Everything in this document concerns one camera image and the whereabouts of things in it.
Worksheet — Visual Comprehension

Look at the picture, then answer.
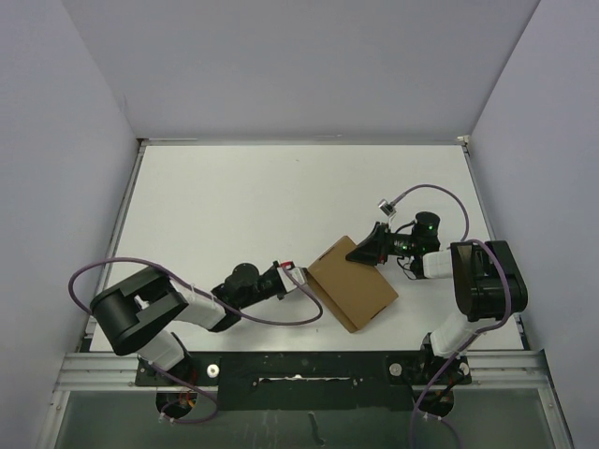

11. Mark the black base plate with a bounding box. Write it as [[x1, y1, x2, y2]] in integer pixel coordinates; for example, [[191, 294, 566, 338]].
[[135, 349, 455, 425]]

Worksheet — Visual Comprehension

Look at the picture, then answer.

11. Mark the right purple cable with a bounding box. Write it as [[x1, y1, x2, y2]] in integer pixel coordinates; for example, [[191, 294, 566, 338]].
[[392, 184, 512, 449]]

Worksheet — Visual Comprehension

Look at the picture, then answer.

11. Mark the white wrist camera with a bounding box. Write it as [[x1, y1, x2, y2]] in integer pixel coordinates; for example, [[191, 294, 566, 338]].
[[277, 261, 307, 291], [378, 199, 397, 220]]

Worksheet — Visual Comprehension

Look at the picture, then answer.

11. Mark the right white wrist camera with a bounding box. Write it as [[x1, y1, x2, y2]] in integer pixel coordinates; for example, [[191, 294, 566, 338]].
[[378, 199, 397, 220]]

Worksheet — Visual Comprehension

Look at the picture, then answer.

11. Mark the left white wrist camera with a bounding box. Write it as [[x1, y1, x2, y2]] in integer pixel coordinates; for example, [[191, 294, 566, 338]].
[[277, 261, 307, 291]]

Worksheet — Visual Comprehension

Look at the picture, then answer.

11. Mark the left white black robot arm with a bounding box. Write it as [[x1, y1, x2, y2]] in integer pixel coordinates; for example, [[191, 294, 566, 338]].
[[90, 262, 307, 384]]

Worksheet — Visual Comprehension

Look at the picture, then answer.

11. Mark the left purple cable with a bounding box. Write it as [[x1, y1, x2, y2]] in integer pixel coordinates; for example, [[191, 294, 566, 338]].
[[68, 256, 325, 425]]

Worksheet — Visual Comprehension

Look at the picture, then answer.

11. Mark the brown cardboard box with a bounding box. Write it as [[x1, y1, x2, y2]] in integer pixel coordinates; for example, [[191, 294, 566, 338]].
[[307, 236, 399, 333]]

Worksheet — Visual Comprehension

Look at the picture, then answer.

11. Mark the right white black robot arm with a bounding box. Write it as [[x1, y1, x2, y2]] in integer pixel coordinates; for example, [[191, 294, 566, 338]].
[[345, 211, 528, 383]]

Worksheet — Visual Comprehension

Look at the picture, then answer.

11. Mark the purple cable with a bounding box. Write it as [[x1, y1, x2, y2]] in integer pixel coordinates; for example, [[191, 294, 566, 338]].
[[68, 256, 325, 425], [392, 184, 512, 449]]

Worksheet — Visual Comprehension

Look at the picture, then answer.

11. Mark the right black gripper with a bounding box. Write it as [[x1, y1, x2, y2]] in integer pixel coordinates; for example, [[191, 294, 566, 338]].
[[346, 222, 419, 266]]

